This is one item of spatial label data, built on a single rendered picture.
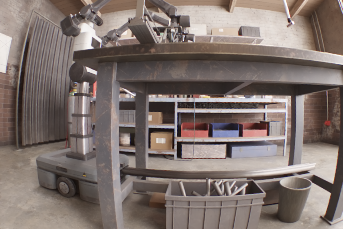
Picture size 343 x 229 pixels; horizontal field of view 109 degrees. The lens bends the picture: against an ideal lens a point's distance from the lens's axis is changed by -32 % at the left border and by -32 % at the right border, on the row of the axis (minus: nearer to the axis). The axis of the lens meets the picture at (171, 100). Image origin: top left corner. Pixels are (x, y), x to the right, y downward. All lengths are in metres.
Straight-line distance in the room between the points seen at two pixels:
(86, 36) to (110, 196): 1.11
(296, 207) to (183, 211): 0.61
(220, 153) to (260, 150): 0.60
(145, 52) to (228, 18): 3.12
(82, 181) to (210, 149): 1.74
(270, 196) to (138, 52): 1.15
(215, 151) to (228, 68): 1.85
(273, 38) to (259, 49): 3.14
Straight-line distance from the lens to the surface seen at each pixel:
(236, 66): 0.74
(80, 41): 1.46
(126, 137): 2.66
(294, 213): 1.13
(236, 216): 0.95
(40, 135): 3.31
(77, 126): 1.42
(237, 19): 3.74
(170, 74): 0.72
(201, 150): 2.45
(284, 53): 0.75
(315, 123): 4.08
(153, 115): 2.46
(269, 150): 2.73
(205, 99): 2.35
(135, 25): 0.56
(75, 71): 1.41
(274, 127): 2.68
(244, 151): 2.59
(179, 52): 0.65
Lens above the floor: 0.62
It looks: 4 degrees up
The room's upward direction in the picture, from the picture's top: 1 degrees clockwise
